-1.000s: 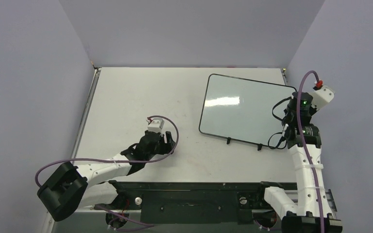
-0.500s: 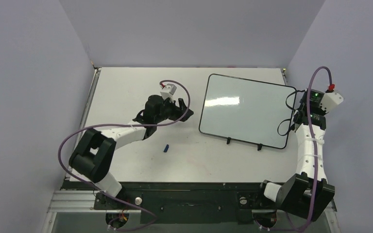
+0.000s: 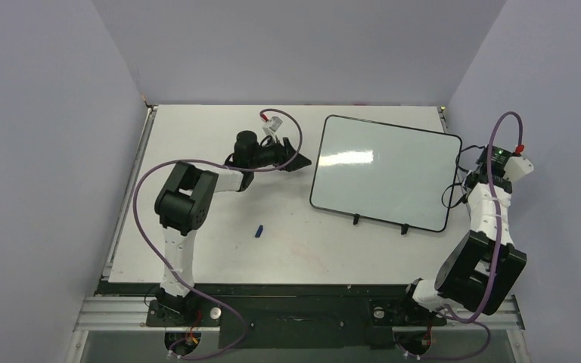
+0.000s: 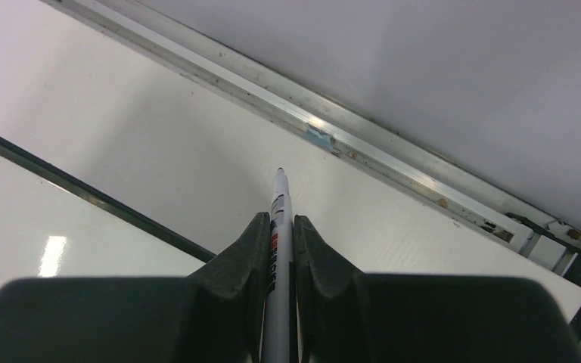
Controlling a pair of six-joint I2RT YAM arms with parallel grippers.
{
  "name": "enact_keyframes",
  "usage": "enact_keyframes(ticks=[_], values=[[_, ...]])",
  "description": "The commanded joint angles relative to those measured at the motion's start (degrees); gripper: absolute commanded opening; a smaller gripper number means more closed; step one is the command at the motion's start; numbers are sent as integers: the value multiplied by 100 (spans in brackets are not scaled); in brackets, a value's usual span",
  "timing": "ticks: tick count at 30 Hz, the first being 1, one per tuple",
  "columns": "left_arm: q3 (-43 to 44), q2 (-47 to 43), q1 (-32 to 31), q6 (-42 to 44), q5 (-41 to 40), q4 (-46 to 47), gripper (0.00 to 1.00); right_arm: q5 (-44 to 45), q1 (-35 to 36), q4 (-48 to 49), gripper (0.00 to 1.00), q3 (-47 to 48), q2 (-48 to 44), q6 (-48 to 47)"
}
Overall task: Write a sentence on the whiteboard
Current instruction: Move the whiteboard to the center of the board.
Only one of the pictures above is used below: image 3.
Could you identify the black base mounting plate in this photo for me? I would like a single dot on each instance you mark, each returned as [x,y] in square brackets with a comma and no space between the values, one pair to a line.
[286,316]

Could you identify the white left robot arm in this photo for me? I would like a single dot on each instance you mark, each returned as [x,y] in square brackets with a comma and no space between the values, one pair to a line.
[184,202]

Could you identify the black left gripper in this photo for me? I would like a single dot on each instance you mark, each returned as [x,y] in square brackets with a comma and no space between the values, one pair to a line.
[283,153]

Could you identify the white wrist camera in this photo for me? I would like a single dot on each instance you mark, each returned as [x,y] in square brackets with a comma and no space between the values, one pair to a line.
[271,125]
[517,165]

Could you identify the blue marker cap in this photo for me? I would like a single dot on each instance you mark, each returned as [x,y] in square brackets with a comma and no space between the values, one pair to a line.
[259,232]

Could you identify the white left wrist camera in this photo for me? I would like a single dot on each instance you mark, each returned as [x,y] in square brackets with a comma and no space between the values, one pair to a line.
[271,125]

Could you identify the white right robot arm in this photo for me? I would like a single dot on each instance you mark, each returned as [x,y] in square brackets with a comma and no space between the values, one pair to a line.
[480,272]

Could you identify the white whiteboard black frame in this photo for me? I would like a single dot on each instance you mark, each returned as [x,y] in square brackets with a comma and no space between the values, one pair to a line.
[384,172]

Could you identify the aluminium frame rail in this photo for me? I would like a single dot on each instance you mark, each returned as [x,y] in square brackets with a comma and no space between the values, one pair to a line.
[125,313]

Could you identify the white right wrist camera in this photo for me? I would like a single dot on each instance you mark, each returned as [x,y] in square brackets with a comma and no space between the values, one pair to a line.
[517,165]

